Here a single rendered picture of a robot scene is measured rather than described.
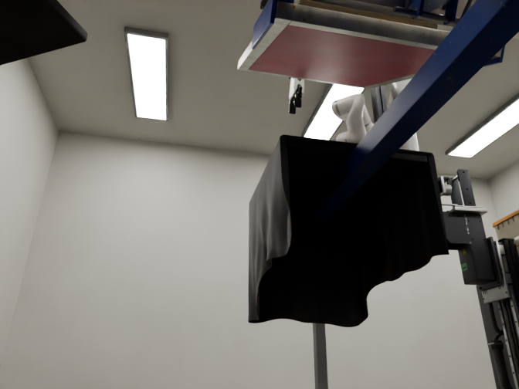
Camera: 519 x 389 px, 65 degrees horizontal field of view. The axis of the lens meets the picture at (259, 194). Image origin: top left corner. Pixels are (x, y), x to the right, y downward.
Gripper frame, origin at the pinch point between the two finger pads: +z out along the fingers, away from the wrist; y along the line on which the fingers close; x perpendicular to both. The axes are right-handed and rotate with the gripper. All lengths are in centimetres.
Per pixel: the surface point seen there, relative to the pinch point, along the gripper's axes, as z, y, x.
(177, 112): -76, 269, 63
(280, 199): 52, -74, 21
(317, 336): 97, -17, -11
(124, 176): -7, 321, 117
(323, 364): 107, -20, -13
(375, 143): 38, -88, 3
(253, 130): -71, 286, -26
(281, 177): 46, -76, 22
